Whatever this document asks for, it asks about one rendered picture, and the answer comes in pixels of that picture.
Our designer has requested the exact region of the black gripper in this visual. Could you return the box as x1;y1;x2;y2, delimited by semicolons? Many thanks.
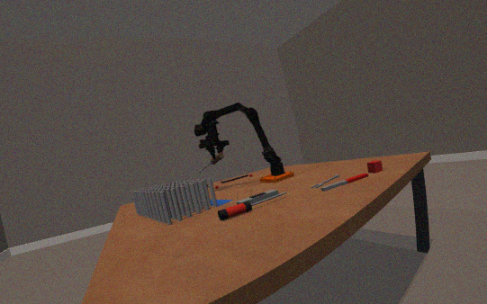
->
199;131;230;159

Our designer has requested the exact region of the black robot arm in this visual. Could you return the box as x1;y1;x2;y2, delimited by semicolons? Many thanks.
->
194;103;285;176

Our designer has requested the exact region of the brown handled tool with grey metal shaft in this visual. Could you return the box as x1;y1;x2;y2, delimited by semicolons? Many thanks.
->
210;152;224;165

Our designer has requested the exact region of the red and black screwdriver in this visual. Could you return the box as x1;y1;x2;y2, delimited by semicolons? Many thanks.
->
218;192;287;220

